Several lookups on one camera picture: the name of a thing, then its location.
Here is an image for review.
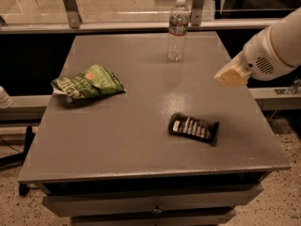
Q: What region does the right metal railing post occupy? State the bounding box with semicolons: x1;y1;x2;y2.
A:
190;0;204;26

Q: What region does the black stand base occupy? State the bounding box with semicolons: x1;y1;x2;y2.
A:
0;126;35;197

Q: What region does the metal floor bracket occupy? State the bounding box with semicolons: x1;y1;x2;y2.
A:
276;77;301;94

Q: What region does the left metal railing post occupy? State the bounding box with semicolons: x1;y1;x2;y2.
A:
62;0;82;28

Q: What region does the grey cabinet with drawers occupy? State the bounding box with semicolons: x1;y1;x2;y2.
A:
19;32;290;226

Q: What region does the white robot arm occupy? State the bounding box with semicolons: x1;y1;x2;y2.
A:
214;8;301;87

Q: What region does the clear plastic water bottle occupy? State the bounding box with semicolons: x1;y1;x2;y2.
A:
167;0;189;61

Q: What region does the green chip bag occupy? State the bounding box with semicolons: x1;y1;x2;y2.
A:
51;64;126;100

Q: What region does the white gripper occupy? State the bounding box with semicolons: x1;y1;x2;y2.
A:
214;28;295;87

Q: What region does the black rxbar chocolate wrapper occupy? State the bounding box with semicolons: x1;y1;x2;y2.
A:
168;113;219;143

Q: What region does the white object at left edge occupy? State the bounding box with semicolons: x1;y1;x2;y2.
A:
0;87;13;109

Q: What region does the metal railing post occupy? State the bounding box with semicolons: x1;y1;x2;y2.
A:
62;0;82;28
190;0;204;26

